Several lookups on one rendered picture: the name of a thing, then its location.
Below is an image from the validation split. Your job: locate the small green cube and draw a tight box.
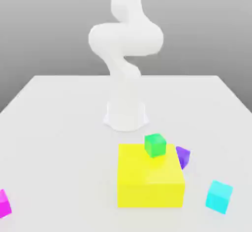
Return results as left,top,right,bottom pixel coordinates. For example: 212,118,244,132
144,133,167,158

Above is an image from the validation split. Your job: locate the small purple cube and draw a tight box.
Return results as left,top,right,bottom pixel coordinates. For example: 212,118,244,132
175,146,191,170

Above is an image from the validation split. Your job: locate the small cyan cube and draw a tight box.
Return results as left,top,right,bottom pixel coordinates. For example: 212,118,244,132
205,179,234,215

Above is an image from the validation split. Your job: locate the small magenta cube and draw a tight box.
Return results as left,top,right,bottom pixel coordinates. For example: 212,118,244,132
0,189,12,219

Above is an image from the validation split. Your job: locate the large yellow box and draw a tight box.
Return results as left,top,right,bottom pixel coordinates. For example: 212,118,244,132
117,143,186,208

